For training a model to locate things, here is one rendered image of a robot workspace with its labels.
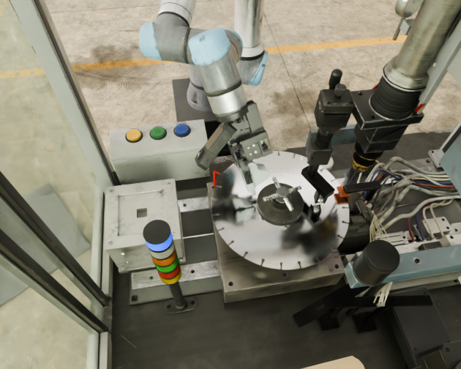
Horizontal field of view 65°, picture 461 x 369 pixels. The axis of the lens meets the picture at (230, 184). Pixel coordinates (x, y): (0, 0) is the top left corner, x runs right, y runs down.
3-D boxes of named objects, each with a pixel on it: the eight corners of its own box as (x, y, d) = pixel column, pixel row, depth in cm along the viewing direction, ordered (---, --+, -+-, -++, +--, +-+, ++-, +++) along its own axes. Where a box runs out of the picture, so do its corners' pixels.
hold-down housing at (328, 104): (304, 168, 77) (327, 95, 60) (302, 150, 80) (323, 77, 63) (330, 168, 78) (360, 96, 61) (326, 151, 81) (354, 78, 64)
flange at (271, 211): (282, 233, 82) (284, 228, 80) (246, 203, 86) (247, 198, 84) (312, 203, 87) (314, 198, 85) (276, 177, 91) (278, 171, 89)
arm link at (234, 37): (197, 23, 81) (184, 31, 72) (246, 28, 80) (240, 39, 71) (197, 58, 86) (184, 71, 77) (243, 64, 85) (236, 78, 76)
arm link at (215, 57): (228, 22, 70) (220, 30, 63) (245, 76, 75) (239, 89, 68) (192, 34, 72) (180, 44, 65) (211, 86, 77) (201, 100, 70)
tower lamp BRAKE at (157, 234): (146, 253, 60) (143, 246, 57) (145, 230, 62) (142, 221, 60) (173, 250, 60) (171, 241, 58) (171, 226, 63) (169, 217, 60)
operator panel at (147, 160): (121, 187, 113) (109, 157, 100) (121, 160, 119) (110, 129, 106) (210, 176, 116) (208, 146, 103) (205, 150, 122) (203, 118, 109)
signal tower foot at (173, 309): (164, 315, 91) (162, 312, 89) (163, 301, 93) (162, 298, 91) (198, 309, 92) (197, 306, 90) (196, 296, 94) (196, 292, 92)
